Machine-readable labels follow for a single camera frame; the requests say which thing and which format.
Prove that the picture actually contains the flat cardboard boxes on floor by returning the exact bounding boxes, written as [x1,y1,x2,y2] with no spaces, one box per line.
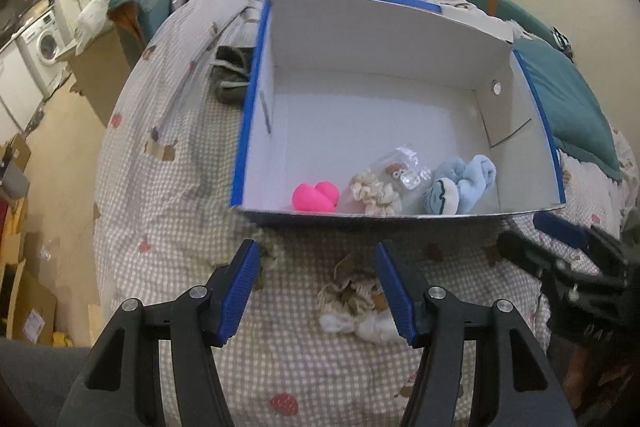
[1,233,58,346]

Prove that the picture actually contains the checkered bed sheet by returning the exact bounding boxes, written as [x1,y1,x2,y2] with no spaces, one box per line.
[94,0,639,426]

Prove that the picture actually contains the beige and white scrunchie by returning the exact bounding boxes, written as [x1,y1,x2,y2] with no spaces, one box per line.
[318,272,404,345]

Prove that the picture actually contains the clear plastic bag with toy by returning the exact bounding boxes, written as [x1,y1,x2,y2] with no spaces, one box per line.
[370,144,433,194]

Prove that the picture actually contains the white washing machine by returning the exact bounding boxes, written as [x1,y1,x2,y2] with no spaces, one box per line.
[17,9,64,86]

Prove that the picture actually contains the white cardboard box blue edges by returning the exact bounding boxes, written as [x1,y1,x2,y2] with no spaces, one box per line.
[230,0,566,225]

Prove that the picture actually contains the yellow object on floor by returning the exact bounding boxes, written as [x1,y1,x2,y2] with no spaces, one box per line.
[52,332,74,348]

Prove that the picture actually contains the pink rubber duck toy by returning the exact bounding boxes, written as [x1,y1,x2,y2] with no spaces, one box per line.
[292,181,340,213]

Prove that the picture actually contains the cream ruffled scrunchie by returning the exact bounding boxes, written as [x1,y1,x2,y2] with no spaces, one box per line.
[349,169,402,217]

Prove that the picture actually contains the teal blanket with orange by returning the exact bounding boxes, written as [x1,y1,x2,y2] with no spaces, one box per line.
[107,0,172,68]

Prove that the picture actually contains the teal pillow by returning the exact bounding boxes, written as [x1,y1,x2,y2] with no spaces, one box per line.
[513,38,622,182]

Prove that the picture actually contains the light blue fluffy sock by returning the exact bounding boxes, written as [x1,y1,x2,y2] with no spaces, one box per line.
[422,155,497,216]

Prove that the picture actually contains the brown cardboard box by bed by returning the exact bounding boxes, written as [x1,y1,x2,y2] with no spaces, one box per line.
[66,29,131,127]

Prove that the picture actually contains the dark grey sock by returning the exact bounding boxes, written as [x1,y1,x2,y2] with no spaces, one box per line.
[209,46,254,107]

